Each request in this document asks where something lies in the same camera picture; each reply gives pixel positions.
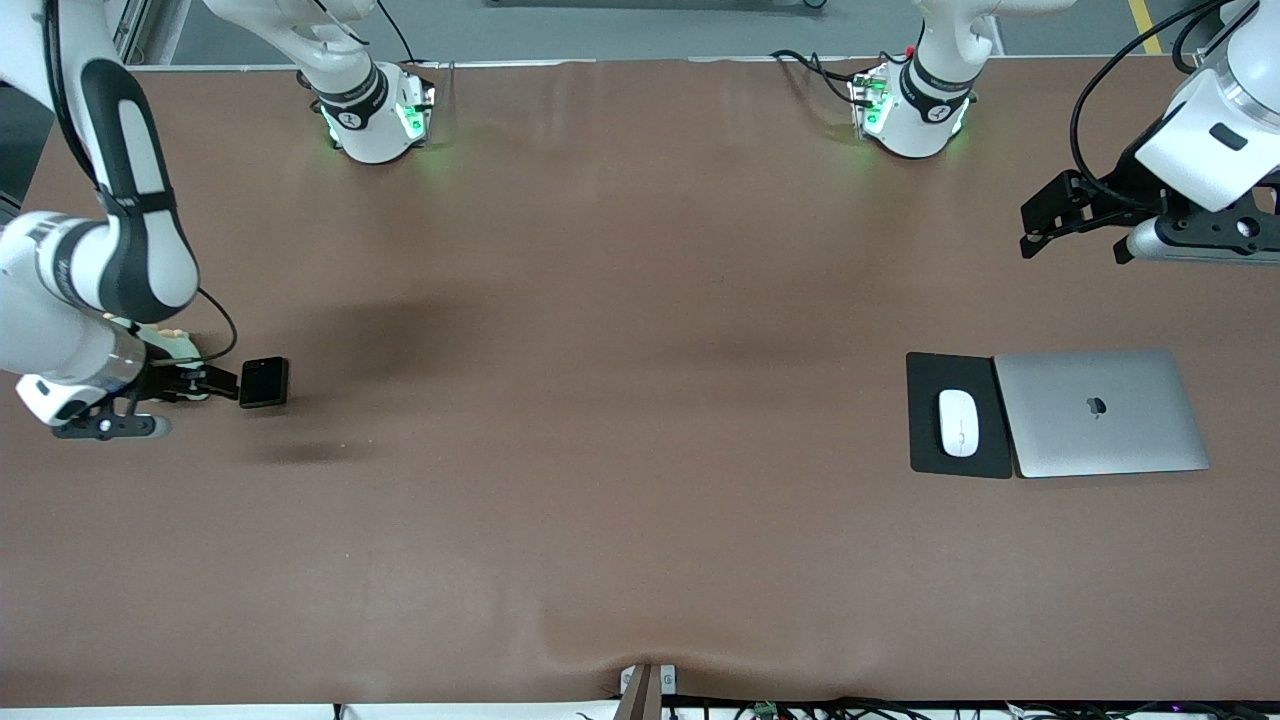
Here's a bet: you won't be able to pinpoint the black phone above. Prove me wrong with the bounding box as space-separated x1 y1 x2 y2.
238 356 291 410

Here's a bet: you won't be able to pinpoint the white computer mouse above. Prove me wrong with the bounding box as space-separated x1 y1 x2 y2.
937 388 980 459

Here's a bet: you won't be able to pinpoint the black mouse pad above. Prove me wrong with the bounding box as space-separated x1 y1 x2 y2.
906 351 1016 480

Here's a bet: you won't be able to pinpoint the green dinosaur plush toy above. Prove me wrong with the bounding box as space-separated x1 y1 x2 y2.
108 315 213 403

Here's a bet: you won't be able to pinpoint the silver closed laptop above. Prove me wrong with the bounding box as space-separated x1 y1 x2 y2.
993 347 1212 480

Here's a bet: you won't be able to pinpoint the brown table cover mat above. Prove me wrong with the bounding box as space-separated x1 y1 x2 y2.
0 56 1280 708

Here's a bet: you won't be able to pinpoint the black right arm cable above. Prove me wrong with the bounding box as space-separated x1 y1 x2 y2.
40 0 240 367

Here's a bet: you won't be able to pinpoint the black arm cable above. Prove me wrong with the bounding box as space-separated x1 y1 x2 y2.
40 0 240 367
1066 0 1247 187

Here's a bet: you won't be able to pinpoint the black right camera mount plate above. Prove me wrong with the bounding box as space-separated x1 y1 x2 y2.
51 395 161 443

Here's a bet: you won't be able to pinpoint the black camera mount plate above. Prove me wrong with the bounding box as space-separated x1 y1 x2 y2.
51 395 161 443
1158 180 1280 243

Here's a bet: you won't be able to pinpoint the black left camera mount plate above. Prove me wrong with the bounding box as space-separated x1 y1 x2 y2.
1158 180 1280 243

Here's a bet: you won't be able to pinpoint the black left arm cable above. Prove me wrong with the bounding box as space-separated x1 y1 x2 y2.
1066 0 1247 187

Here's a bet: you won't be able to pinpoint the black left base cables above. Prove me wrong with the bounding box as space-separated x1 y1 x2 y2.
770 47 883 109

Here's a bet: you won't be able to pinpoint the aluminium frame profile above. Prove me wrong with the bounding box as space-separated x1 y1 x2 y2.
108 0 153 69

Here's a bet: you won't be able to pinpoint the black right base cable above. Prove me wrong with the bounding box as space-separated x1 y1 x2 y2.
374 0 422 67

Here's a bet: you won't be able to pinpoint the camera bracket at table edge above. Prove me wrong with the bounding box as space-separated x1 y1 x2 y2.
618 662 679 720

